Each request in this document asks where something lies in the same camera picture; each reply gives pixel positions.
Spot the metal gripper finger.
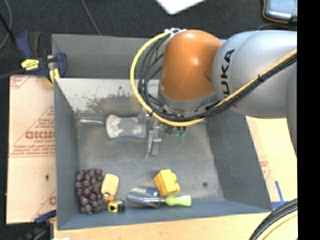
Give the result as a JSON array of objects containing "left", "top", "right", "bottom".
[
  {"left": 145, "top": 130, "right": 163, "bottom": 159},
  {"left": 138, "top": 108, "right": 151, "bottom": 125}
]

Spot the yellow toy building brick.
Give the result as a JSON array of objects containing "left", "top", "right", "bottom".
[{"left": 153, "top": 169, "right": 181, "bottom": 198}]

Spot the purple toy grape bunch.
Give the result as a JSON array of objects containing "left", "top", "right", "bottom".
[{"left": 74, "top": 168, "right": 105, "bottom": 215}]

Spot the grey metal bin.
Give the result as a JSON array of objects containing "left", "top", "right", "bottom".
[{"left": 51, "top": 33, "right": 274, "bottom": 231}]

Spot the silver and blue tube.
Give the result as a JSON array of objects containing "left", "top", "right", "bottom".
[{"left": 129, "top": 185, "right": 160, "bottom": 198}]

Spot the small yellow and black box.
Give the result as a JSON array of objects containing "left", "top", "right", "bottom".
[{"left": 107, "top": 199, "right": 126, "bottom": 213}]

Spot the pale yellow toy bread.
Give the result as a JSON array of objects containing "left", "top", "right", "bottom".
[{"left": 100, "top": 173, "right": 120, "bottom": 202}]

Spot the brown cardboard board, red print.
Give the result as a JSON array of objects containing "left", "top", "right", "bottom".
[{"left": 6, "top": 75, "right": 298, "bottom": 225}]

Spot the metal trowel with green handle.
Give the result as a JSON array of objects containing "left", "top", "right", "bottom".
[{"left": 125, "top": 192, "right": 193, "bottom": 209}]

